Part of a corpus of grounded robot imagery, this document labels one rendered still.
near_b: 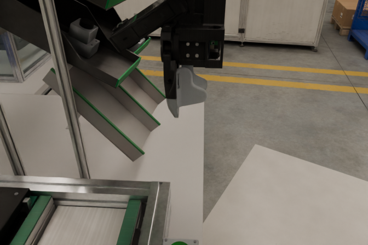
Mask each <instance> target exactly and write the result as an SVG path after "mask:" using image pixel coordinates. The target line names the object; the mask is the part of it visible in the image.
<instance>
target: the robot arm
mask: <svg viewBox="0 0 368 245"><path fill-rule="evenodd" d="M225 8H226V0H157V1H155V2H154V3H152V4H151V5H149V6H148V7H147V8H145V9H144V10H142V11H141V12H139V13H138V14H136V15H135V16H133V17H132V18H130V19H125V20H123V21H122V22H119V23H118V24H117V25H116V26H115V27H114V28H113V30H112V34H111V36H110V37H109V39H108V40H109V41H110V42H111V43H112V45H113V46H114V47H115V48H116V49H117V51H118V52H119V53H121V52H122V51H123V50H125V49H126V50H128V49H130V48H132V47H133V46H134V45H136V44H137V43H138V42H139V41H140V40H141V39H142V38H144V37H146V36H147V35H149V34H151V33H152V32H154V31H155V30H157V29H158V28H160V27H161V28H162V29H161V33H160V54H161V60H162V62H163V72H164V87H165V97H166V102H167V105H168V108H169V110H170V111H171V113H172V115H173V116H174V117H175V118H178V117H179V107H182V106H187V105H191V104H197V103H202V102H204V101H205V100H206V99H207V97H208V93H207V91H206V88H207V86H208V83H207V81H206V79H204V78H202V77H200V76H198V75H196V74H195V73H194V70H193V67H205V68H222V63H223V47H224V38H225ZM220 49H221V52H220ZM218 57H220V60H216V59H218ZM210 59H214V60H210ZM180 65H181V67H180Z"/></svg>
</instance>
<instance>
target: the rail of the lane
mask: <svg viewBox="0 0 368 245"><path fill-rule="evenodd" d="M170 217H171V185H170V182H161V181H151V187H150V190H149V195H148V200H147V205H146V210H145V215H144V218H143V223H142V228H141V230H140V229H135V233H134V238H133V242H132V245H162V241H163V238H168V235H169V226H170Z"/></svg>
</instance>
